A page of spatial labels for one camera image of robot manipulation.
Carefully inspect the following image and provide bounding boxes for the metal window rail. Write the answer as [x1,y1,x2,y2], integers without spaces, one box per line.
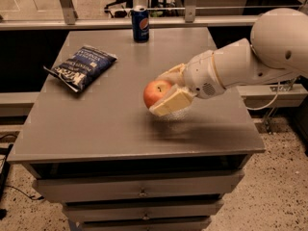
[0,15,259,31]

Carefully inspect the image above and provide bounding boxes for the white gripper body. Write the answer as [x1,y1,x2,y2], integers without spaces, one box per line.
[183,50,225,99]

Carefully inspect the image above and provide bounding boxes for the red apple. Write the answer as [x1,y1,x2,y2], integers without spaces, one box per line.
[143,80,172,108]

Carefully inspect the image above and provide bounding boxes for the blue chip bag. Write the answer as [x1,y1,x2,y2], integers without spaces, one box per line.
[44,45,117,92]

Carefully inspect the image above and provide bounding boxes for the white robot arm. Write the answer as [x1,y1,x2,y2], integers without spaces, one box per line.
[149,8,308,116]

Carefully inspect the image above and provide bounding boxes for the blue pepsi can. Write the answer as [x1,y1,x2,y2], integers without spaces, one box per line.
[131,6,149,42]

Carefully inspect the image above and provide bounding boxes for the grey drawer cabinet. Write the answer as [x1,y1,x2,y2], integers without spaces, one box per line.
[9,28,264,231]

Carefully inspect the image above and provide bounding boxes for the black floor cable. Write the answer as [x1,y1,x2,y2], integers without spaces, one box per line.
[0,132,45,201]

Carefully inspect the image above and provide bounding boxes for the white cable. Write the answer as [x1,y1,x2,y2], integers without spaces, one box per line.
[245,80,282,112]

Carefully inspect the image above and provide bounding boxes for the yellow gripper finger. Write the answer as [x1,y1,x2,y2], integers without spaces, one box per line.
[157,64,186,87]
[149,84,194,116]

